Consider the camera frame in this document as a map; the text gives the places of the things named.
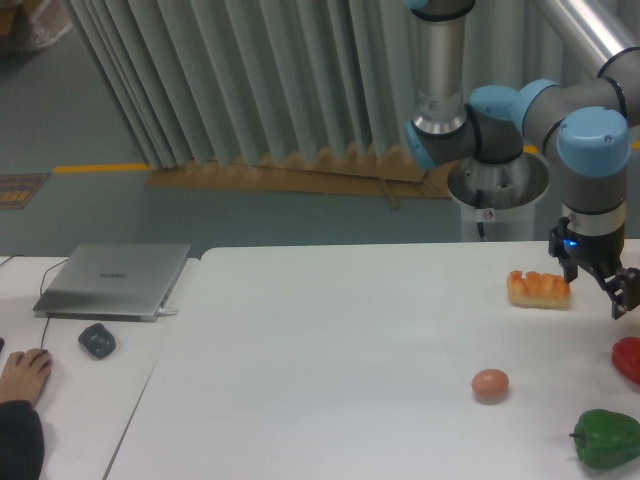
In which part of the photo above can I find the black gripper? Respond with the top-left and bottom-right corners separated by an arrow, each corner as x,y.
548,217 -> 640,319

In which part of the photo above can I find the red bell pepper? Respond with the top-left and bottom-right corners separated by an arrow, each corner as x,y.
611,337 -> 640,384

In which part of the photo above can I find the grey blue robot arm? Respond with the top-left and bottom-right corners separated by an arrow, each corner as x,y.
405,1 -> 639,317

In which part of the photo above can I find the black sleeved forearm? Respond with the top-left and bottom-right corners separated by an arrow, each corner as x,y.
1,400 -> 45,479

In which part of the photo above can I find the person's bare hand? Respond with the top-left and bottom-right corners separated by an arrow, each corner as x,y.
1,348 -> 52,407

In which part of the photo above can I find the orange bread toy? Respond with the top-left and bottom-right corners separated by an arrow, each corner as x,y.
506,270 -> 571,309

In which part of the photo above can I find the brown egg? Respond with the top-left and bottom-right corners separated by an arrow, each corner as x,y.
471,369 -> 510,402

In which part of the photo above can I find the green bell pepper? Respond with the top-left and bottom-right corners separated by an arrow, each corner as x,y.
570,409 -> 639,470

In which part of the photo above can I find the brown cardboard sheet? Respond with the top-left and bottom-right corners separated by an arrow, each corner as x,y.
146,144 -> 455,209

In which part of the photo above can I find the pale green curtain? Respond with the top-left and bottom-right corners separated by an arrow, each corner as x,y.
59,0 -> 640,169

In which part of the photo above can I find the silver laptop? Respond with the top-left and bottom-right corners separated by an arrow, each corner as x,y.
33,243 -> 191,321

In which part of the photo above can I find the black round controller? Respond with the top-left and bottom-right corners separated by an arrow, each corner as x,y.
78,323 -> 117,360

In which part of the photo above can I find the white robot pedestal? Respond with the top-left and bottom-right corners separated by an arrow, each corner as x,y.
447,153 -> 549,242

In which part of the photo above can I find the black mouse cable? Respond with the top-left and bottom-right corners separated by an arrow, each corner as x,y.
0,253 -> 71,351

